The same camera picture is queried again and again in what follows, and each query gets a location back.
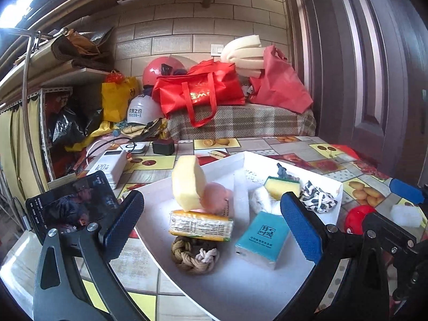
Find yellow shopping bag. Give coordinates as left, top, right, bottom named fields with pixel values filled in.
left=101, top=71, right=139, bottom=123

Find red helmet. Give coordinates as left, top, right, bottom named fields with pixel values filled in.
left=142, top=56, right=187, bottom=88

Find yellow sponge block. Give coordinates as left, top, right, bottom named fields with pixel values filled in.
left=171, top=155, right=207, bottom=212

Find black white patterned scrunchie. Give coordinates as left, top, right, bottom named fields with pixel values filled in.
left=300, top=181, right=338, bottom=214

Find pink red fabric bag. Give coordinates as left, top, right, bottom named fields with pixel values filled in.
left=248, top=45, right=313, bottom=114

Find red round plush toy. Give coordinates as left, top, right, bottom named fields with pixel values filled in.
left=344, top=205, right=376, bottom=235

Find white cloth piece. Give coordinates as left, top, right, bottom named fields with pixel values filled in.
left=249, top=186, right=281, bottom=216

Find white power bank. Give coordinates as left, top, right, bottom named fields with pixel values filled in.
left=88, top=149, right=127, bottom=190

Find metal storage shelf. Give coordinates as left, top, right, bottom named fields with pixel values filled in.
left=1, top=35, right=113, bottom=199

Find yellow green scouring sponge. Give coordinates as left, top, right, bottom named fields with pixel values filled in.
left=264, top=177, right=300, bottom=201

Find white helmet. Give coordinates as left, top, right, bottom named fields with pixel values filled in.
left=127, top=95, right=164, bottom=125

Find brown braided rope knot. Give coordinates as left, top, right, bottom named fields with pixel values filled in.
left=171, top=236, right=220, bottom=275

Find pink fluffy plush keychain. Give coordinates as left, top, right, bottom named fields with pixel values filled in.
left=200, top=182, right=232, bottom=215

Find teal tissue pack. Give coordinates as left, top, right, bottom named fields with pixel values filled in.
left=235, top=212, right=289, bottom=270

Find stacked white foam pads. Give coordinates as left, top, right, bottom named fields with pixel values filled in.
left=220, top=35, right=265, bottom=78

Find black charger cube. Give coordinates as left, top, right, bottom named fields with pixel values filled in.
left=152, top=139, right=175, bottom=156

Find packaged yellow sponge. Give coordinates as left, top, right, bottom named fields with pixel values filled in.
left=168, top=210, right=234, bottom=242

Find black smartphone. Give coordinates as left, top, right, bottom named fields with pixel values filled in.
left=25, top=171, right=119, bottom=243

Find dark wooden door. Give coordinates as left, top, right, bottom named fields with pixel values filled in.
left=286, top=0, right=427, bottom=186

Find red tote bag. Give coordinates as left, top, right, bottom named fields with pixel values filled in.
left=152, top=59, right=245, bottom=128

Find plaid covered bench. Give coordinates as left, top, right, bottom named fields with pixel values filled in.
left=167, top=104, right=316, bottom=140

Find white shallow tray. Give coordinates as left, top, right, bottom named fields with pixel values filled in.
left=131, top=151, right=344, bottom=321

